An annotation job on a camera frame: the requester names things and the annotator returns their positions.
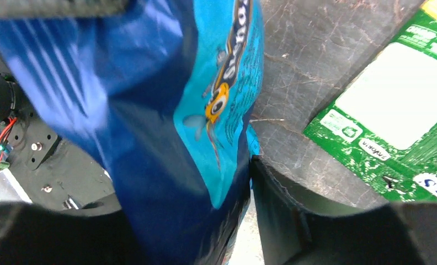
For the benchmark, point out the green candy bag left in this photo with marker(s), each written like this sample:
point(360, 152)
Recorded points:
point(383, 127)

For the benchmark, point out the blue candy bag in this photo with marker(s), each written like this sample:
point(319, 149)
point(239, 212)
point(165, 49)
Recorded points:
point(160, 95)

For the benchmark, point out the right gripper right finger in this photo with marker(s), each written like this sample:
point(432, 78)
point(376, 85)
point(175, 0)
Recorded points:
point(299, 226)

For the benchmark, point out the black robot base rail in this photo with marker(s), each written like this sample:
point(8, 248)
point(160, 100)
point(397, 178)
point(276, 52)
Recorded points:
point(42, 166)

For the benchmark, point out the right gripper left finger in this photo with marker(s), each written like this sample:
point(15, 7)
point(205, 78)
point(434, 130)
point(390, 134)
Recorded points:
point(97, 233)

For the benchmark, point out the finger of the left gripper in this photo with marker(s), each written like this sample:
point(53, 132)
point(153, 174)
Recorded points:
point(15, 9)

